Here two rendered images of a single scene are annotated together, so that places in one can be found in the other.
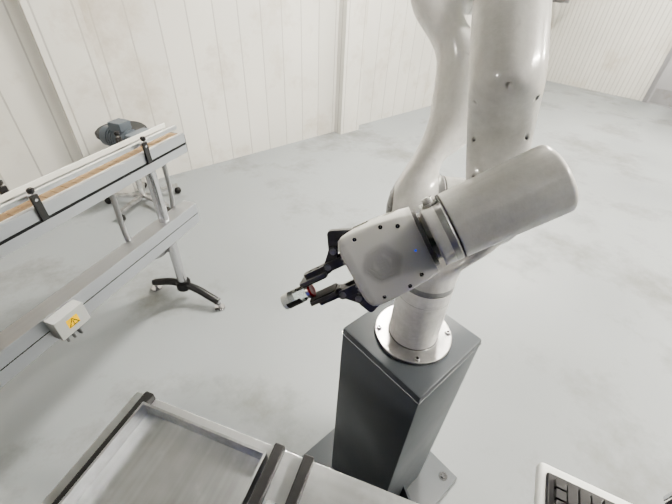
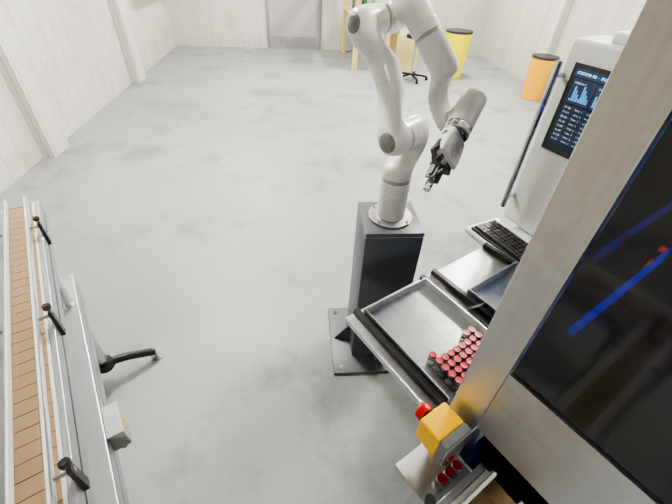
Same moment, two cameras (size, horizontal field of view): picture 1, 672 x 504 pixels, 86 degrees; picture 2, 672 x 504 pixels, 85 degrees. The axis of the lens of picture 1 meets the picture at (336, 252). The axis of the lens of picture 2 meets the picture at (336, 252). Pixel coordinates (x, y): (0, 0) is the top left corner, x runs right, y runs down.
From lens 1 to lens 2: 1.02 m
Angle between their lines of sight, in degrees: 41
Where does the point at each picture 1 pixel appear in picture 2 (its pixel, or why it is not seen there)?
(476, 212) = (472, 117)
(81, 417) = not seen: outside the picture
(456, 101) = (397, 81)
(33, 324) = (103, 446)
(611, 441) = (427, 242)
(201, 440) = (397, 301)
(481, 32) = (436, 53)
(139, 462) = (393, 325)
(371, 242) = (450, 143)
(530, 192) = (480, 104)
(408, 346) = (399, 219)
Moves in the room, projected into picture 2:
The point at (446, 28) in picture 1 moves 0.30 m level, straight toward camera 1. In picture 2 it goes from (381, 48) to (455, 69)
